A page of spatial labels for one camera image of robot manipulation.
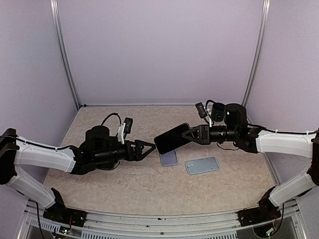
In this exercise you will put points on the right aluminium frame post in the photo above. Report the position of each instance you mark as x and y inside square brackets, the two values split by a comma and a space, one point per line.
[258, 51]

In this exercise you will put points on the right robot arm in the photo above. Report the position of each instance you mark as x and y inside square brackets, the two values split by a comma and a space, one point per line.
[258, 139]

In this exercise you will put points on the light blue phone case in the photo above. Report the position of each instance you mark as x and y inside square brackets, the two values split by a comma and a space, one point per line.
[202, 165]

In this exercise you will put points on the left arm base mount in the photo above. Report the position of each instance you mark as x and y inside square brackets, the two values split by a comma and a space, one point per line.
[60, 213]

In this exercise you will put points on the dark green mug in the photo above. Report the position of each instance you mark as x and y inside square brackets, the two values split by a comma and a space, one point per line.
[218, 112]

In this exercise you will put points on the front aluminium rail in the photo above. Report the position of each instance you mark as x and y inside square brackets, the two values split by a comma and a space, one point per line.
[222, 225]

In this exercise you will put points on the left aluminium frame post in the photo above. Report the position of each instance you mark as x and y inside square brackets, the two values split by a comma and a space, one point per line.
[63, 53]

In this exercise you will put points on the aluminium frame post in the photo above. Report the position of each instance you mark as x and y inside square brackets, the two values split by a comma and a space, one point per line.
[258, 51]
[63, 53]

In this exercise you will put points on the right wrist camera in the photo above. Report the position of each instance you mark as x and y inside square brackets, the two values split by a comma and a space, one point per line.
[204, 114]

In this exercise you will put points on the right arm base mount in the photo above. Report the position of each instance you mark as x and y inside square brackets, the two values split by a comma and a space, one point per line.
[265, 211]

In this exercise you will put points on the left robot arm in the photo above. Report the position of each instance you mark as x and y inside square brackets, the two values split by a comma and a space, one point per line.
[16, 151]

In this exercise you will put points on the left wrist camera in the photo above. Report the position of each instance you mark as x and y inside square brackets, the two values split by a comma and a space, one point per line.
[124, 130]

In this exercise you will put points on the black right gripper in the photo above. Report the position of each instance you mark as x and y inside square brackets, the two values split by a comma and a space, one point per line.
[204, 134]

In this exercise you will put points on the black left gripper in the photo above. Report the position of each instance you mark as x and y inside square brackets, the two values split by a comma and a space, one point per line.
[136, 154]

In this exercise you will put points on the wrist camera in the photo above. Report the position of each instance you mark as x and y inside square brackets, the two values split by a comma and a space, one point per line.
[124, 130]
[204, 114]

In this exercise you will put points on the black smartphone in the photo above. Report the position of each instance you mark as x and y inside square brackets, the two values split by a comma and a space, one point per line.
[171, 139]

